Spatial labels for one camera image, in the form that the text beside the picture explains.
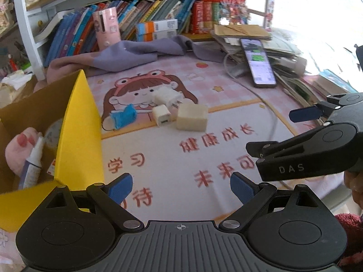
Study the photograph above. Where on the white adapter on books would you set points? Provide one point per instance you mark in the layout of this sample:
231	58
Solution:
297	65

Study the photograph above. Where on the large white charger plug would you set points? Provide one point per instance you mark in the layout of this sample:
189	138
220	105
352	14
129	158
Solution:
167	96

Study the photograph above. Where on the pink plush pig toy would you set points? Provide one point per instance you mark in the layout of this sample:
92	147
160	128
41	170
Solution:
19	149

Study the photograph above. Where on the pink cylindrical container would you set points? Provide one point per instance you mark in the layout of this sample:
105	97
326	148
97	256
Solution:
106	27

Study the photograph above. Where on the stack of books right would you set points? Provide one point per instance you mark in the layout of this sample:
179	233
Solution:
310	89

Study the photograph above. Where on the white tissue bag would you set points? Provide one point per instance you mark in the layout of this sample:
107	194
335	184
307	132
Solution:
15	87

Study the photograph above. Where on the yellow cardboard box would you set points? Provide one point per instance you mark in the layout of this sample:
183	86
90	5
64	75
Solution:
76	161

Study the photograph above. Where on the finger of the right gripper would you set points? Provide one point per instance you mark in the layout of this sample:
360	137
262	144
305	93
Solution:
336	108
318	140

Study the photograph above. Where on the beige foam block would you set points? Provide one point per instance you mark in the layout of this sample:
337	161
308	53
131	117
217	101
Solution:
192	117

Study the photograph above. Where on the person's right hand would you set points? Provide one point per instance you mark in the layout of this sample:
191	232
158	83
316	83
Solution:
354	181

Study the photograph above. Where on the pink checkered tablecloth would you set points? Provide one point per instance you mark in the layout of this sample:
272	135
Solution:
181	192

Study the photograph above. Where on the brown paper envelope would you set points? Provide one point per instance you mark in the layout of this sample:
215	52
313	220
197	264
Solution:
246	31

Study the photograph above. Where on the red book set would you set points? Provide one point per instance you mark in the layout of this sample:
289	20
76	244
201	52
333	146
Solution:
205	14

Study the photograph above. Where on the black smartphone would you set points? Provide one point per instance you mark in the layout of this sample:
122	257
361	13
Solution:
259	65

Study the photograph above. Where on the yellow tape roll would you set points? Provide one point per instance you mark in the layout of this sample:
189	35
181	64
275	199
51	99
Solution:
52	134

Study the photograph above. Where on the small white card box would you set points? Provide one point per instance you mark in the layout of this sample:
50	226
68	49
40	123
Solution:
51	168

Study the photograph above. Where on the small white charger cube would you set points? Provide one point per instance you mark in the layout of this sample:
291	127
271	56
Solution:
161	115

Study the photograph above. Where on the blue wrapper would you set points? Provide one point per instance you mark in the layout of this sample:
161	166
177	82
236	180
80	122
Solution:
124	118

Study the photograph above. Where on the orange blue white boxes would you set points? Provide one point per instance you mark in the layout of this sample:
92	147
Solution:
154	30

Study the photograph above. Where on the white spray bottle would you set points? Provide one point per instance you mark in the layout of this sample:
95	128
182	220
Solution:
32	166

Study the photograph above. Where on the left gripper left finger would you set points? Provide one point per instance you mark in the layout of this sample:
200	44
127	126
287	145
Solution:
109	198

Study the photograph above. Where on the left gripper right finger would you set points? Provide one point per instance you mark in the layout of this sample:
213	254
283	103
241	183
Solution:
254	198

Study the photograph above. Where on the purple pink cloth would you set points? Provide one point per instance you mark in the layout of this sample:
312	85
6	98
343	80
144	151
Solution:
125	55

